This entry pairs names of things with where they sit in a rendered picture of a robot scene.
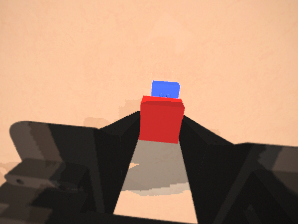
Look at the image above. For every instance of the blue block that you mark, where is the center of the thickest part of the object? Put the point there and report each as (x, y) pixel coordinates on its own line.
(165, 89)

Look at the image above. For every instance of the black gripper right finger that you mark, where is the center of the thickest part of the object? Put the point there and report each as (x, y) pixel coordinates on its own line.
(217, 169)

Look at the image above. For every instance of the red block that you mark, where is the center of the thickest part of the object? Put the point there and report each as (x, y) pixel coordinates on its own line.
(161, 119)

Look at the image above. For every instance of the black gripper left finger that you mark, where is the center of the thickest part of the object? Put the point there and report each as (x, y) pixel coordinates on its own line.
(106, 152)

